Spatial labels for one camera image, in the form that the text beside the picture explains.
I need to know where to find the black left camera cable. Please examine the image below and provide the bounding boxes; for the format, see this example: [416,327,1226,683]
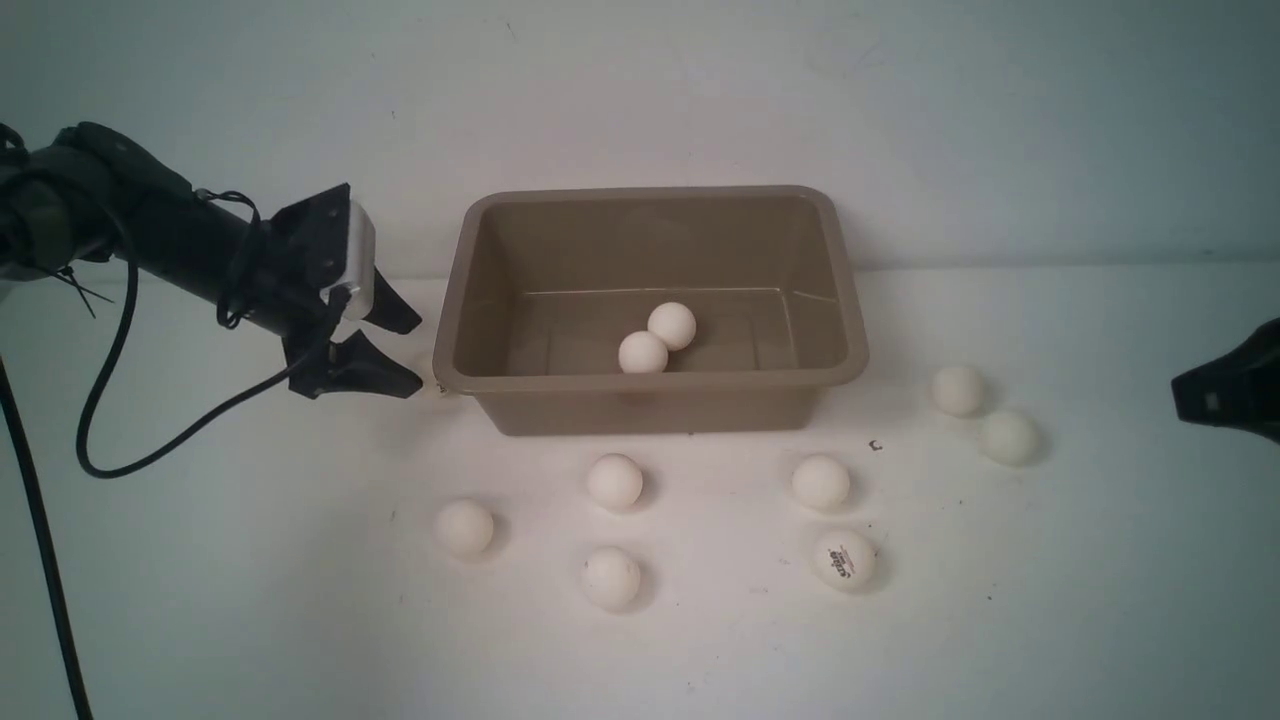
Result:
[0,190,351,720]

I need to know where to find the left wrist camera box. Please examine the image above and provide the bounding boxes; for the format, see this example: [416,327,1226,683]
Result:
[269,183,376,322]

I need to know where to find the white ball with logo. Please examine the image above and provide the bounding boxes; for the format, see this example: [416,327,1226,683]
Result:
[812,529,877,593]

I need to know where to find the brown plastic storage bin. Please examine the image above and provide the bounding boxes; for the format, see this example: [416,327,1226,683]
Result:
[433,184,870,436]

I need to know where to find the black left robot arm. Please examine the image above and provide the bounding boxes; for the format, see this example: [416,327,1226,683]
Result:
[3,122,422,398]

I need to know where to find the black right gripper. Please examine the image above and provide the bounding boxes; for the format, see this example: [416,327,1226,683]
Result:
[1171,318,1279,445]

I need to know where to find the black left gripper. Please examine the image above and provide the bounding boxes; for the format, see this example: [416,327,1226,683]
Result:
[215,205,422,398]

